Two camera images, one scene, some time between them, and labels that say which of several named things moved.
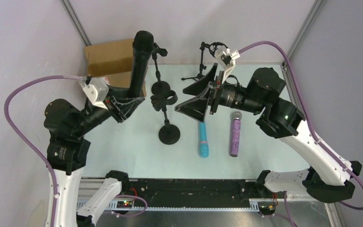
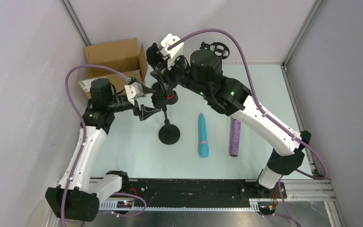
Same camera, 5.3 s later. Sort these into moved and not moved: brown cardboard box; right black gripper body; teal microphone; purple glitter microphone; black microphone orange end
Moved: right black gripper body; black microphone orange end
Not moved: teal microphone; purple glitter microphone; brown cardboard box
